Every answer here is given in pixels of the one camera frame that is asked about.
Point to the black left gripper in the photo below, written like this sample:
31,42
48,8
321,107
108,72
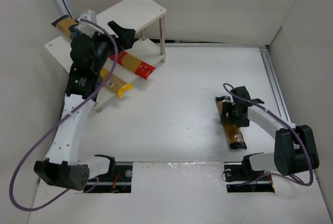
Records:
114,39

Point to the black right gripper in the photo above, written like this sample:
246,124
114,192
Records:
228,110

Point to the red spaghetti bag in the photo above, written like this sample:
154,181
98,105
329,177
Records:
135,65

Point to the clear navy-end spaghetti bag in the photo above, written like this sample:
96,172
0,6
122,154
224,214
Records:
234,136

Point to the yellow spaghetti bag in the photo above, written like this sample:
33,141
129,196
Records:
118,86

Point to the navy label spaghetti bag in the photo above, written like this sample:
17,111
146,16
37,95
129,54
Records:
67,26

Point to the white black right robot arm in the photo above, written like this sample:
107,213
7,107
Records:
295,155

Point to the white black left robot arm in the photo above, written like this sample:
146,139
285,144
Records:
61,166

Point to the white two-tier shelf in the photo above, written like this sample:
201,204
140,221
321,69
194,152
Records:
133,14

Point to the aluminium frame rail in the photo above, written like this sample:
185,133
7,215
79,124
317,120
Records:
272,79

